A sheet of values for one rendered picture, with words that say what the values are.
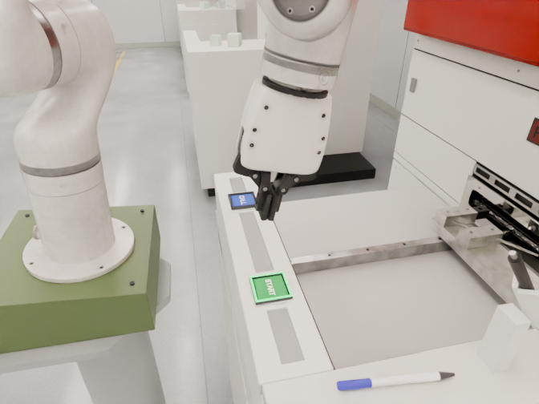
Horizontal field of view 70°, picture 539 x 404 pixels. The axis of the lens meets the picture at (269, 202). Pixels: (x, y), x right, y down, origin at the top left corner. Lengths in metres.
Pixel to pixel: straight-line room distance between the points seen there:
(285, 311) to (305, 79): 0.33
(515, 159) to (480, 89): 0.19
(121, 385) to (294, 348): 0.53
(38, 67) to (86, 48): 0.08
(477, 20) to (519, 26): 0.12
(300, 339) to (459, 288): 0.44
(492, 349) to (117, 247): 0.62
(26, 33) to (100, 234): 0.34
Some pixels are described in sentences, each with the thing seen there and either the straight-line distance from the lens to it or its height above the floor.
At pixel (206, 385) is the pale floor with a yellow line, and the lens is 1.66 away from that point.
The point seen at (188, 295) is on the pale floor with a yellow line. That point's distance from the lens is 1.98.
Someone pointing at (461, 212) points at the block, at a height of 0.91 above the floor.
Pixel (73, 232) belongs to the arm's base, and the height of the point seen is 1.00.
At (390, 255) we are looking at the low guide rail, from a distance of 0.90.
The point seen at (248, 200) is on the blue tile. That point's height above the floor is 0.96.
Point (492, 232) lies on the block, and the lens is 0.92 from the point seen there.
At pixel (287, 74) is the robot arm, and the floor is 1.29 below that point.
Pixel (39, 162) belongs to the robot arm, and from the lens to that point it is 0.66.
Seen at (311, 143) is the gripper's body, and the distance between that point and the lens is 0.45.
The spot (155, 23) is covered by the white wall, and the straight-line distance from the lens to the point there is 8.44.
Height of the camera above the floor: 1.38
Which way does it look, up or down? 32 degrees down
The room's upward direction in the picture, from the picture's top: straight up
